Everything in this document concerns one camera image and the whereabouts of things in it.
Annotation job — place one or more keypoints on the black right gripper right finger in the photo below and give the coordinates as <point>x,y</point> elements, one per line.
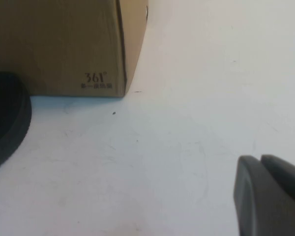
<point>290,167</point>

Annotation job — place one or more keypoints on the brown cardboard shoe box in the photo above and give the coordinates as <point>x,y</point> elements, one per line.
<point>64,49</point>

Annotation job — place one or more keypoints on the black knit sneaker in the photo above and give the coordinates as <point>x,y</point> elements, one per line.
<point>9,110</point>

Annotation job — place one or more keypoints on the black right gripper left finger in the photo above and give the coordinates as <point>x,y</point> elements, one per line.
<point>265,201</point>

